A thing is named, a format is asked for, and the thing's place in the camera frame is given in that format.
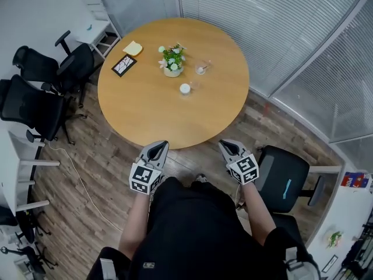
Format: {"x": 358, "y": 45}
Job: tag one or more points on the group of black chairs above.
{"x": 26, "y": 235}

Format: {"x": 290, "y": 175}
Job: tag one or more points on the person's right forearm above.
{"x": 258, "y": 211}

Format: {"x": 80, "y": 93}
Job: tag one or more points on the white desk with shelf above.
{"x": 93, "y": 31}

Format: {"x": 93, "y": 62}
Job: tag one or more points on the small white-lidded jar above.
{"x": 185, "y": 89}

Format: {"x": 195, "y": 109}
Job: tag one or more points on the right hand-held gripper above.
{"x": 244, "y": 166}

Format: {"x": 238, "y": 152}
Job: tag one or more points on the white desk with crossbars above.
{"x": 8, "y": 168}

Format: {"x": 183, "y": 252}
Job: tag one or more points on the small potted plant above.
{"x": 334, "y": 239}

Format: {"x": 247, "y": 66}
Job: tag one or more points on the black office chair teal tag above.
{"x": 281, "y": 176}

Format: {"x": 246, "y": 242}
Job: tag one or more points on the person's left forearm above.
{"x": 135, "y": 223}

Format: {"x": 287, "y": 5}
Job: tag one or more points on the potted artificial flowers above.
{"x": 173, "y": 58}

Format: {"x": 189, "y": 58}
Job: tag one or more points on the clear glass cup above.
{"x": 201, "y": 68}

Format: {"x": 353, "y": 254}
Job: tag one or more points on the person's black clothing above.
{"x": 192, "y": 232}

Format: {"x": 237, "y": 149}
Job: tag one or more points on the long white desk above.
{"x": 344, "y": 211}

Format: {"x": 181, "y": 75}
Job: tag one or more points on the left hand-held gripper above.
{"x": 141, "y": 175}

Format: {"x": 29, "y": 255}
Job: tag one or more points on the person's right shoe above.
{"x": 200, "y": 178}

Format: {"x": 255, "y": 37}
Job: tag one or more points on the red and blue box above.
{"x": 355, "y": 180}

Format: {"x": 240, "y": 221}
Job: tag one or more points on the yellow toast slice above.
{"x": 132, "y": 49}

